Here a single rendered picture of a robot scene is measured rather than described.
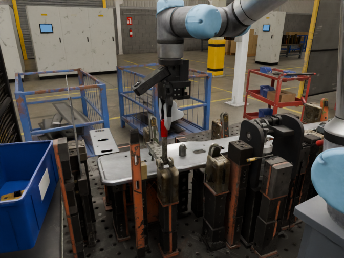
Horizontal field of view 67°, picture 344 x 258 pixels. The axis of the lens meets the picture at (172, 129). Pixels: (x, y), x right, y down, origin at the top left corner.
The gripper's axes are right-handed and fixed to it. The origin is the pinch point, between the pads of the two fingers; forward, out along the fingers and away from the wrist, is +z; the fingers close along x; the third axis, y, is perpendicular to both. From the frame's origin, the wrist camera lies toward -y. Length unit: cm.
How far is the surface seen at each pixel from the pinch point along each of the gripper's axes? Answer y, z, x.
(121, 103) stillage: 42, 80, 309
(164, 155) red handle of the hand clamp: -0.3, 10.4, -0.7
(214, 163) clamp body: 15.0, 13.4, -6.6
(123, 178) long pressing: -13.3, 19.1, 4.2
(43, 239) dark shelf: -36.1, 16.4, -18.7
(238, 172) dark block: 22.0, 16.3, -10.5
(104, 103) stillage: 3, 45, 193
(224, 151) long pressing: 30.0, 19.3, 9.9
